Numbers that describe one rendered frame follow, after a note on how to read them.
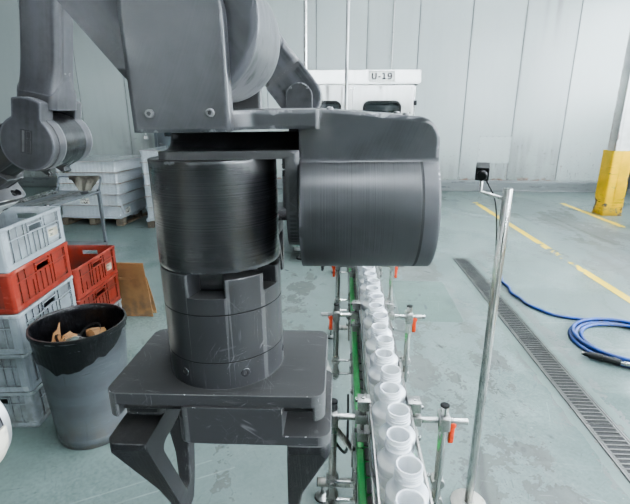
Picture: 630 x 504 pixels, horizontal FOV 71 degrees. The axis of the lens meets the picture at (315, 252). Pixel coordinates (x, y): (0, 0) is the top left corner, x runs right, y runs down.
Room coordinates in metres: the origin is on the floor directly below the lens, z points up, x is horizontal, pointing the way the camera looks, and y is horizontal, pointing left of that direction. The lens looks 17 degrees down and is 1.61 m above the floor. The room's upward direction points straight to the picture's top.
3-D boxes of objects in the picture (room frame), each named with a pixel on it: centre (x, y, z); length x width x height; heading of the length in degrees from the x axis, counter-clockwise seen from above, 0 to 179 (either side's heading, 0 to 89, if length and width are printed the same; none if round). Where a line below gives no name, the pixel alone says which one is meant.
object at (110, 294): (3.02, 1.78, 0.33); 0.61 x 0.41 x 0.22; 179
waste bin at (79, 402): (2.01, 1.19, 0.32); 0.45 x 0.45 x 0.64
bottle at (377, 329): (0.90, -0.15, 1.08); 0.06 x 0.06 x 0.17
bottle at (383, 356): (0.78, -0.14, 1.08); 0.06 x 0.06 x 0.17
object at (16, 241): (2.31, 1.72, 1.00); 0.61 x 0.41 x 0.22; 4
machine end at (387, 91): (5.69, -0.44, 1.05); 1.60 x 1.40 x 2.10; 177
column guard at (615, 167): (7.66, -5.17, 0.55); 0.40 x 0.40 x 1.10; 87
